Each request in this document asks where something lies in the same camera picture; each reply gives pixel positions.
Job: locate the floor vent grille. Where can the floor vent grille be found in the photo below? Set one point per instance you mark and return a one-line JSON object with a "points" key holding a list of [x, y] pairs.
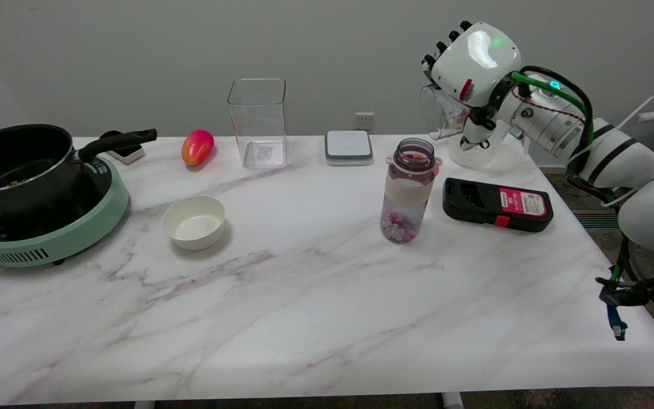
{"points": [[594, 220]]}

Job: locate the small white black device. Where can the small white black device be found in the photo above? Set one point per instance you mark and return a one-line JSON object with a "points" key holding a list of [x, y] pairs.
{"points": [[128, 154]]}

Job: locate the large translucent measuring jug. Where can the large translucent measuring jug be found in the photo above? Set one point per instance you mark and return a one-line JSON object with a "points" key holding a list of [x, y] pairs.
{"points": [[474, 158]]}

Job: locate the white table leg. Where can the white table leg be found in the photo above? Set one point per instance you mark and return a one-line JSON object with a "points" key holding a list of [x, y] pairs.
{"points": [[452, 401], [144, 405]]}

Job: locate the white ceramic bowl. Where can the white ceramic bowl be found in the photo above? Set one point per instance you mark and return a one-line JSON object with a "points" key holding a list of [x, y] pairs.
{"points": [[193, 227]]}

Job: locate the mint green induction cooker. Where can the mint green induction cooker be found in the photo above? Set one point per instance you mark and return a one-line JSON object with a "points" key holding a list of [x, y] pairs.
{"points": [[77, 233]]}

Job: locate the clear round measuring cup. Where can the clear round measuring cup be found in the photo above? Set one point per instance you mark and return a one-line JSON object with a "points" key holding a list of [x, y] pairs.
{"points": [[443, 116]]}

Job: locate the clear square plastic container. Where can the clear square plastic container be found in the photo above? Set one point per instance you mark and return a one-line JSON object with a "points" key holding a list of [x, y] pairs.
{"points": [[259, 153]]}

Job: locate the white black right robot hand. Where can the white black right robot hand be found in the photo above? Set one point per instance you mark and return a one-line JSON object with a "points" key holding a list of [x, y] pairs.
{"points": [[477, 62]]}

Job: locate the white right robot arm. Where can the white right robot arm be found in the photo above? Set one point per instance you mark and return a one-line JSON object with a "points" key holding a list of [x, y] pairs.
{"points": [[622, 153]]}

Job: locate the black case with red label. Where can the black case with red label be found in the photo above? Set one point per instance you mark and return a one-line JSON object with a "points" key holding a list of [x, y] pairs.
{"points": [[474, 204]]}

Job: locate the pink white candy pieces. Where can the pink white candy pieces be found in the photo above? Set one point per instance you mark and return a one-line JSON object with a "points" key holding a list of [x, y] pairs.
{"points": [[398, 227]]}

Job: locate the red yellow mango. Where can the red yellow mango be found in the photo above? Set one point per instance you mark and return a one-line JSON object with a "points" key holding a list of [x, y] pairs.
{"points": [[197, 146]]}

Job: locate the white wall power outlet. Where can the white wall power outlet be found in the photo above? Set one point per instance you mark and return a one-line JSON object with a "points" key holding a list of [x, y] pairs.
{"points": [[364, 121]]}

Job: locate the white grey square scale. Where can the white grey square scale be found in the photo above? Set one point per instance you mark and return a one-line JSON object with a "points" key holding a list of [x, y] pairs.
{"points": [[348, 145]]}

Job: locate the purple tinted water bottle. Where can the purple tinted water bottle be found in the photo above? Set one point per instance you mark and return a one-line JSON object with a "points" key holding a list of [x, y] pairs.
{"points": [[409, 193]]}

